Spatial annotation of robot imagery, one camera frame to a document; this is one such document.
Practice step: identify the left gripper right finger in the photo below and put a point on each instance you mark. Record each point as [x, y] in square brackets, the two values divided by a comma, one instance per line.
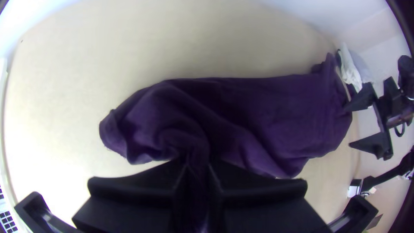
[265, 207]

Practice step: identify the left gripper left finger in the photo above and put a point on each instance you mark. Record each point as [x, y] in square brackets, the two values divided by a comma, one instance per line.
[129, 204]

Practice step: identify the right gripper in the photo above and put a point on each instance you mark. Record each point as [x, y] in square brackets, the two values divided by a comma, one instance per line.
[396, 106]

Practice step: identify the black t-shirt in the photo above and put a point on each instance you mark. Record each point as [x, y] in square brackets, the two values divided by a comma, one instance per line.
[242, 123]

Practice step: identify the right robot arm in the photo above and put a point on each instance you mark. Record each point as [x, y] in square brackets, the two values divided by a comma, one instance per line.
[388, 174]

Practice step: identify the pile of folded clothes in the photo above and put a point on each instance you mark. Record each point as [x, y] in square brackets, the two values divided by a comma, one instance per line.
[352, 71]

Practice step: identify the white laundry basket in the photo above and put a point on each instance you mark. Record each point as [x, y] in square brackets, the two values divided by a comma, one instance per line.
[6, 220]

